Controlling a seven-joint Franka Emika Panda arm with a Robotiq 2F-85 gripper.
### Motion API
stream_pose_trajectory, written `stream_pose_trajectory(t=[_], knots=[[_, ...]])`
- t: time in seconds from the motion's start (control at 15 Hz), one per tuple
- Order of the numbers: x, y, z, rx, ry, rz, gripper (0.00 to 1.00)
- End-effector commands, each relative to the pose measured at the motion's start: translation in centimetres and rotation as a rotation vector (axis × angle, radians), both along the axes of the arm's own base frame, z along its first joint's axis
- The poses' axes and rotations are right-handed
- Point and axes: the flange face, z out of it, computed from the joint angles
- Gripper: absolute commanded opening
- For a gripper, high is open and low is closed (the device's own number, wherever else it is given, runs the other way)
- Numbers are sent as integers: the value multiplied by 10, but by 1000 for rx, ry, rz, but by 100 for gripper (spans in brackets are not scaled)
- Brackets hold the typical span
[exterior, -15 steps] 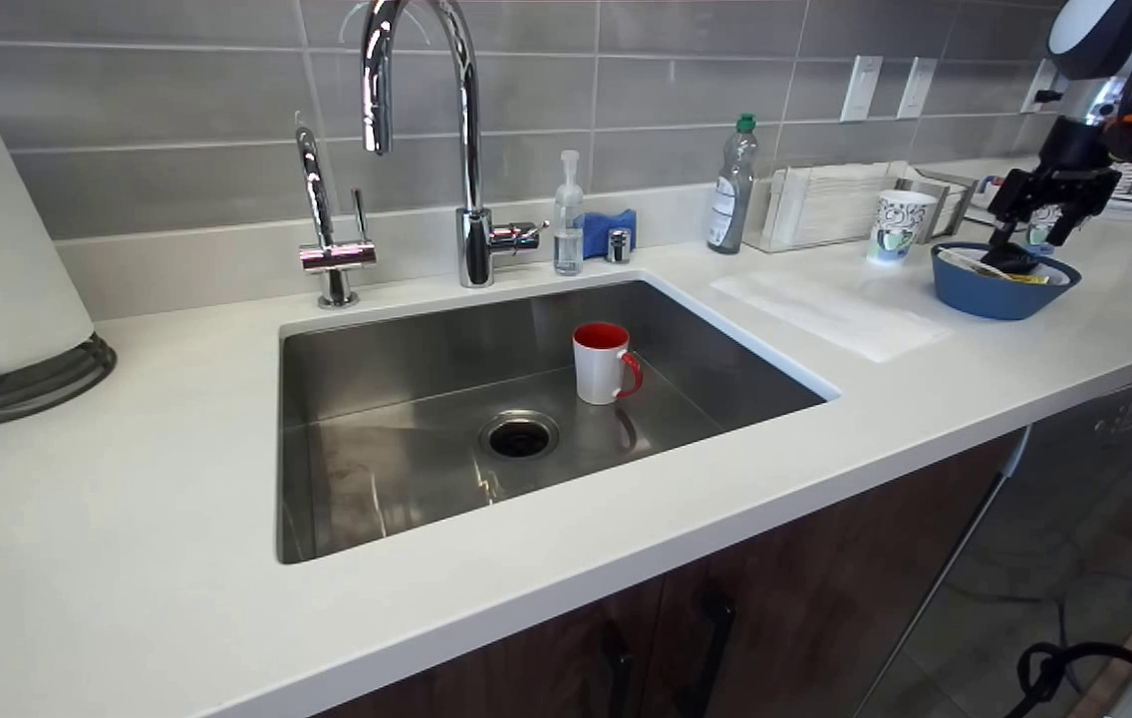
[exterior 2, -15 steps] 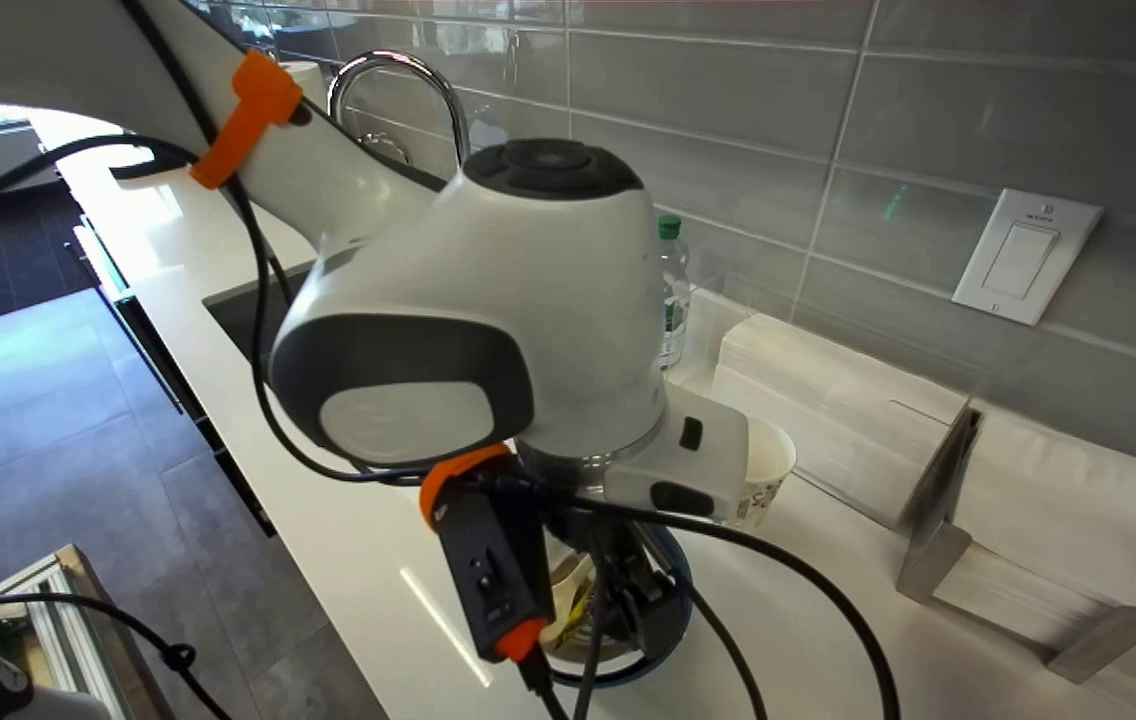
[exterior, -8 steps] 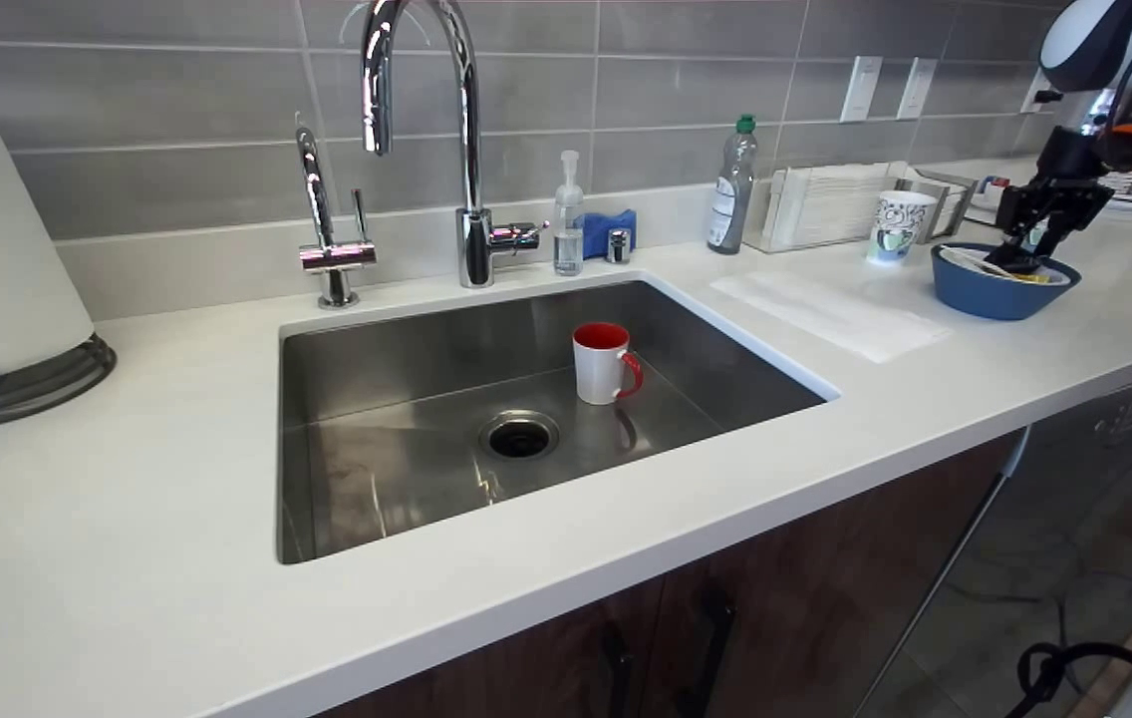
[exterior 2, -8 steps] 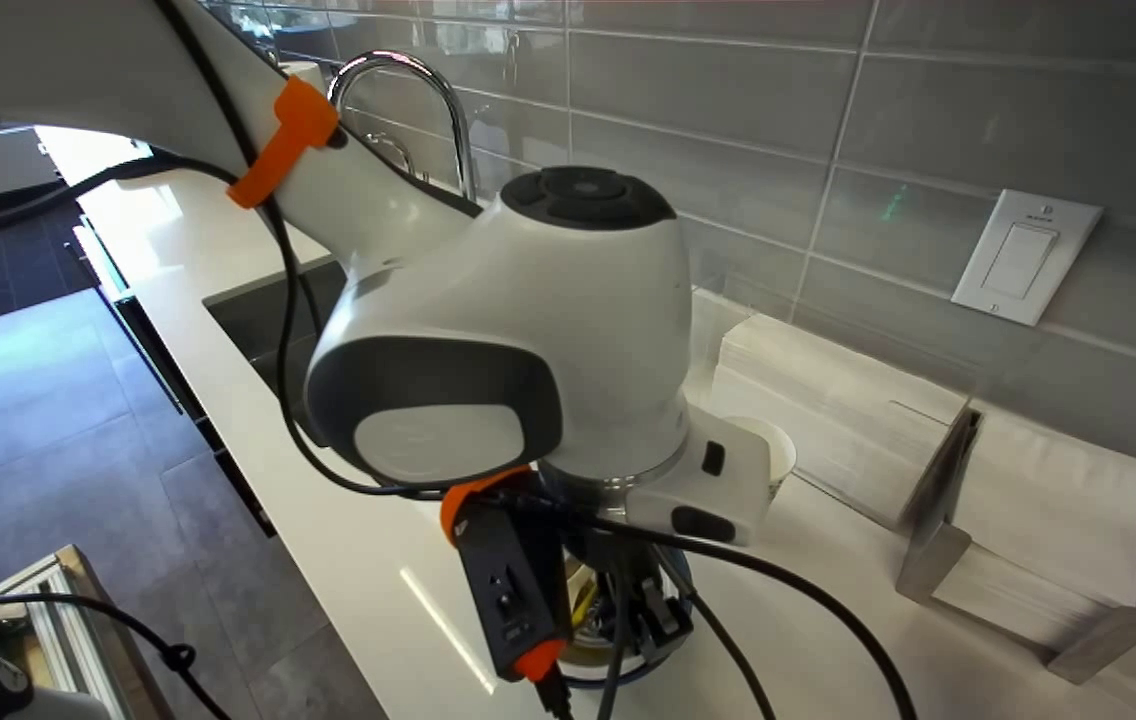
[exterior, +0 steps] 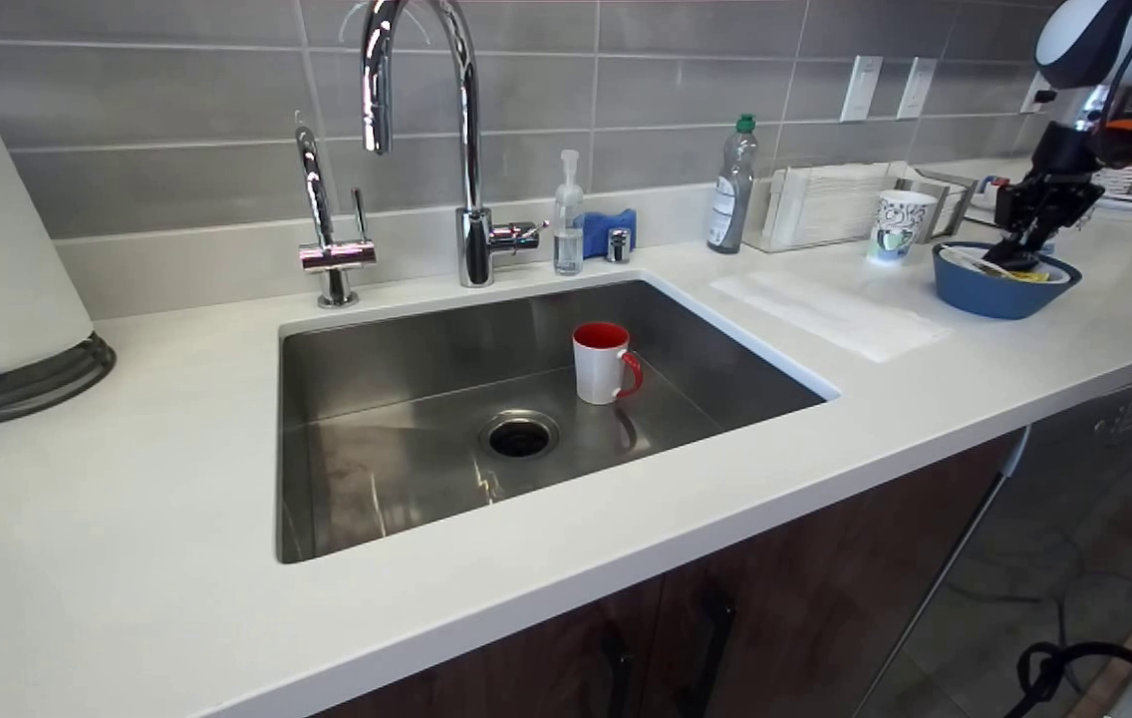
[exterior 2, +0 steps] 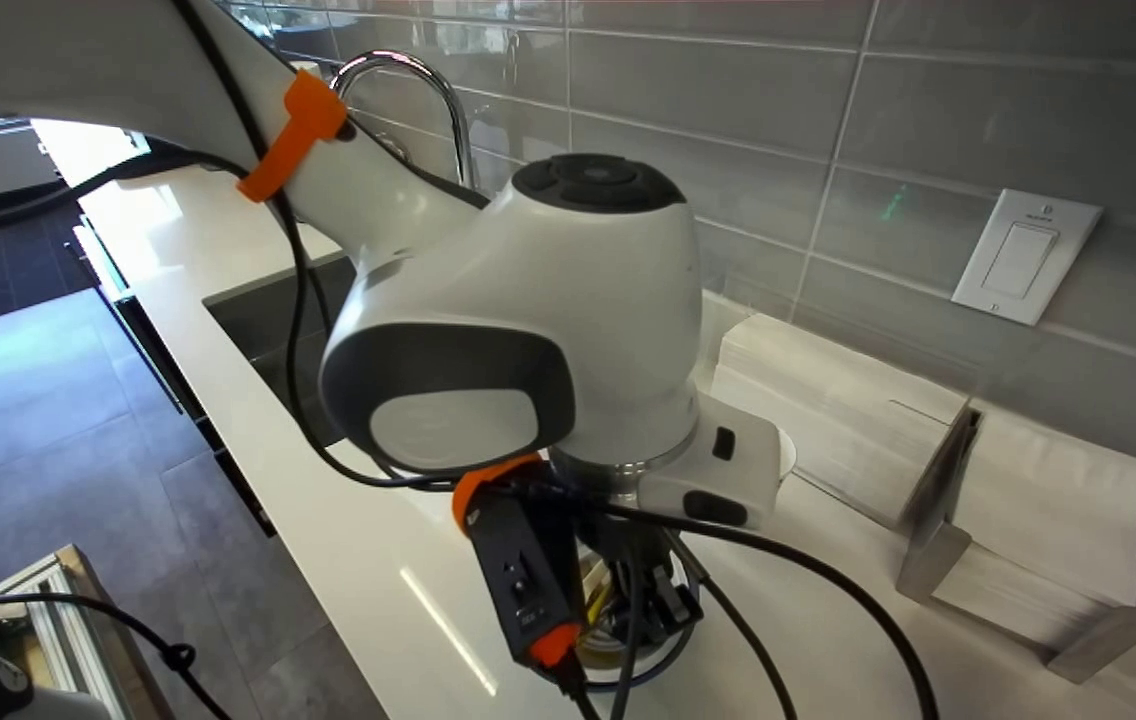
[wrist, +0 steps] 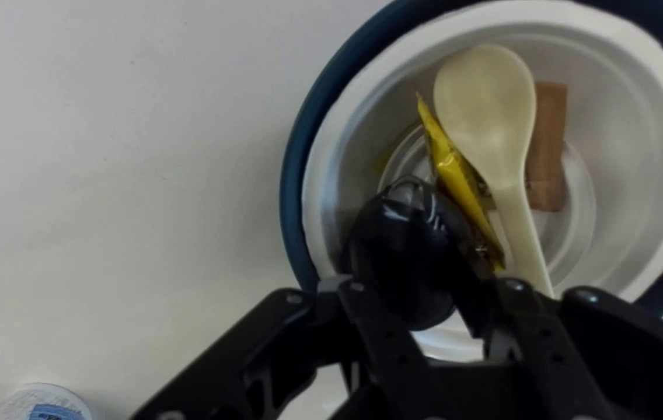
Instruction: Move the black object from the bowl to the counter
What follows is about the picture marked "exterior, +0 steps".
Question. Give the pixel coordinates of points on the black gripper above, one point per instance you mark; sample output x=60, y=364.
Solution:
x=1055, y=192

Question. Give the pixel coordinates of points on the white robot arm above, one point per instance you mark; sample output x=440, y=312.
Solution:
x=1085, y=50

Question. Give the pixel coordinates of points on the blue and white bowl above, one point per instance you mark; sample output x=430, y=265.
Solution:
x=966, y=281

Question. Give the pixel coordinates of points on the patterned white mug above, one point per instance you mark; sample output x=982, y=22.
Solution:
x=901, y=216

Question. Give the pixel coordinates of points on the clear dish soap bottle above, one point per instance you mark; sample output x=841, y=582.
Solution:
x=731, y=189

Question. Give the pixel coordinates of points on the stainless dishwasher front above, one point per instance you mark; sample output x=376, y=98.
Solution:
x=1032, y=608

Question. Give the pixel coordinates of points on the red and white mug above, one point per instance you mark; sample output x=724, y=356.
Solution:
x=604, y=364

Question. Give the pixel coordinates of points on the clear soap dispenser bottle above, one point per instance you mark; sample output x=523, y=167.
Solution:
x=566, y=216

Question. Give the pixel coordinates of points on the dark wood cabinet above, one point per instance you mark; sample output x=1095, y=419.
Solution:
x=797, y=618

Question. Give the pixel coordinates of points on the stainless steel sink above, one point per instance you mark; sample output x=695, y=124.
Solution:
x=406, y=419

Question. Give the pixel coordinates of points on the small chrome tap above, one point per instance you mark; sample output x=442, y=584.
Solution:
x=323, y=255

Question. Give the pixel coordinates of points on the white wall switch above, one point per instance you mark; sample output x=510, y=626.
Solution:
x=915, y=90

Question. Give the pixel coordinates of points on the white wall outlet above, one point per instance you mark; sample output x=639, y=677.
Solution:
x=863, y=86

